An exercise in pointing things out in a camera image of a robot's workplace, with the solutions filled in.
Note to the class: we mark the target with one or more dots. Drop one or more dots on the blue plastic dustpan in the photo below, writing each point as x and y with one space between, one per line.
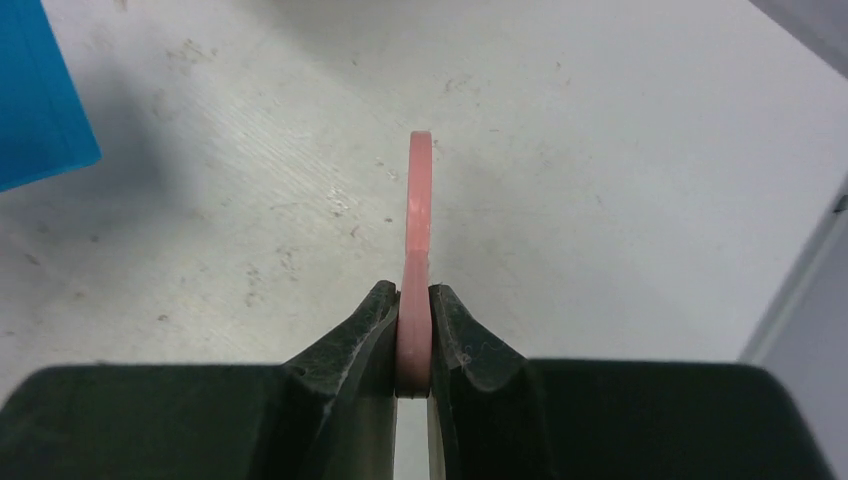
44 127

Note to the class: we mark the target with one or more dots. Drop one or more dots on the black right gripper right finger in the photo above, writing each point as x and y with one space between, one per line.
495 414

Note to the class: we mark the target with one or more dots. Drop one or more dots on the pink hand brush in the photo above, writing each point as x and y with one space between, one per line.
414 325

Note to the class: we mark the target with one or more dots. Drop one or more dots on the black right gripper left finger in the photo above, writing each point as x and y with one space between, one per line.
327 413

